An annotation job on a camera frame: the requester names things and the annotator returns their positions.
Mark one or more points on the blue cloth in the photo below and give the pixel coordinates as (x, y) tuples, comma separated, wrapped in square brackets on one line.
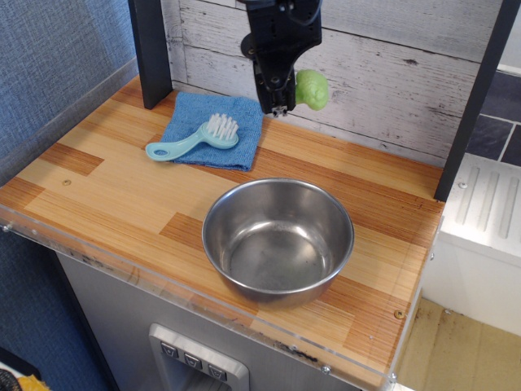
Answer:
[(192, 110)]

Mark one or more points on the dark grey post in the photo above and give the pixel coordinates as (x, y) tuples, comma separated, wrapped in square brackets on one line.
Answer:
[(484, 78), (151, 50)]

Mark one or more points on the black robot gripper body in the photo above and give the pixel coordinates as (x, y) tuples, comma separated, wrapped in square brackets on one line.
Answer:
[(280, 32)]

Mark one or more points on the dark grey right post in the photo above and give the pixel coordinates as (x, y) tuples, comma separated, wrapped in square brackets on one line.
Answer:
[(484, 78)]

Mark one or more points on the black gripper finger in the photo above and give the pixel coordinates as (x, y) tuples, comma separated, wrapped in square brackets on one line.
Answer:
[(278, 100)]

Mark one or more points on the clear acrylic edge guard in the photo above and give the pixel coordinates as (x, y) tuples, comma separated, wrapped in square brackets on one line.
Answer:
[(356, 327)]

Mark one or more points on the silver dispenser button panel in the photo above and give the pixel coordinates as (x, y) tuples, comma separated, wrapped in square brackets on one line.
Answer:
[(185, 364)]

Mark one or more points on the light blue scrub brush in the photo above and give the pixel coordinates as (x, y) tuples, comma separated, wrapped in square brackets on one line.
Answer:
[(219, 131)]

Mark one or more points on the green toy broccoli spear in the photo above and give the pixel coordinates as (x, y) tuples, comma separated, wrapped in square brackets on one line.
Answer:
[(311, 89)]

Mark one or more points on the stainless steel pot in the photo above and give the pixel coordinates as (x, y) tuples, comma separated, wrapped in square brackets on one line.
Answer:
[(278, 242)]

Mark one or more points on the dark grey left post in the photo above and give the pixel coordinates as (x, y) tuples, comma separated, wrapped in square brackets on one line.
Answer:
[(151, 50)]

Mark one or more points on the white ribbed cabinet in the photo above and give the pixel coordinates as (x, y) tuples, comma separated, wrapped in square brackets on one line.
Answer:
[(474, 267)]

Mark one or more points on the yellow object at corner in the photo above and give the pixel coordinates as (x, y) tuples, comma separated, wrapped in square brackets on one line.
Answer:
[(29, 383)]

